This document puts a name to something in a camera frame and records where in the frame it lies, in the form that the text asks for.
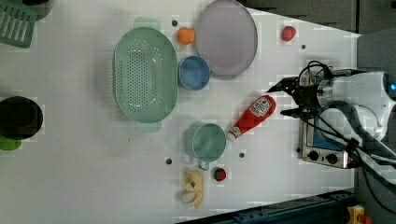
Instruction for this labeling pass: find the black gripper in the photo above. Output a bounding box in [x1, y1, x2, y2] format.
[268, 77, 321, 120]

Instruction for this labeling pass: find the red plush ketchup bottle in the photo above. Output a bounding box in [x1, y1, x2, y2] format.
[226, 95, 276, 142]

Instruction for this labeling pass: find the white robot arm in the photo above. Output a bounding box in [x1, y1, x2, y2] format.
[269, 72, 396, 141]

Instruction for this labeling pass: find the red plush strawberry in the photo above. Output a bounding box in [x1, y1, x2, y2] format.
[281, 26, 297, 42]

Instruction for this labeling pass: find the lavender oval plate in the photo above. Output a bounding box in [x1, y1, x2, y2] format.
[195, 0, 258, 76]

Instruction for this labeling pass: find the green mug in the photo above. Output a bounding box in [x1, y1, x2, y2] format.
[183, 122, 226, 171]

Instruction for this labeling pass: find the blue small bowl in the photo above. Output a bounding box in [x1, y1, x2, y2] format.
[178, 55, 211, 91]

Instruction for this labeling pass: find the small red plush tomato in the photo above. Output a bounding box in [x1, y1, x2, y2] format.
[214, 168, 227, 182]

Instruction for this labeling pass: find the orange plush fruit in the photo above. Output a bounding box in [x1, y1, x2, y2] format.
[177, 27, 195, 45]

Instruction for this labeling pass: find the yellow plush banana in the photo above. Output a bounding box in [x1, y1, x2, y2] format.
[180, 170, 204, 207]

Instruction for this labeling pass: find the green perforated colander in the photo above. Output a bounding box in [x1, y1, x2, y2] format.
[112, 17, 178, 133]

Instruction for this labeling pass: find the black cylinder cup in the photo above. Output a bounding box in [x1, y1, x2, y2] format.
[0, 96, 43, 140]

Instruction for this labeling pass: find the green slotted rack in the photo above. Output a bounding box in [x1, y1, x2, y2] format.
[0, 0, 36, 49]

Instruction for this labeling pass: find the blue metal frame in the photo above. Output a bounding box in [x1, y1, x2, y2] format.
[178, 190, 357, 224]

